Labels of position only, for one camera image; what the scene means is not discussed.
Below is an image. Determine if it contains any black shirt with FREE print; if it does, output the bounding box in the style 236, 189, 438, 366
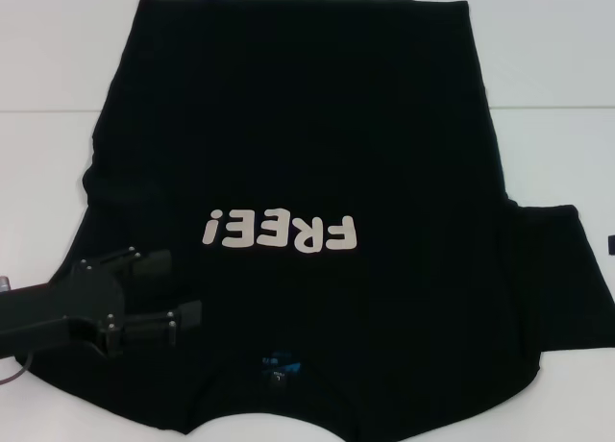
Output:
27, 0, 615, 413

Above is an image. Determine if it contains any thin dark cable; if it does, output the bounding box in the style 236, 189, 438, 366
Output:
0, 349, 34, 385

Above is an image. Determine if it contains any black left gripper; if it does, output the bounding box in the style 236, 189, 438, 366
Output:
0, 246, 205, 358

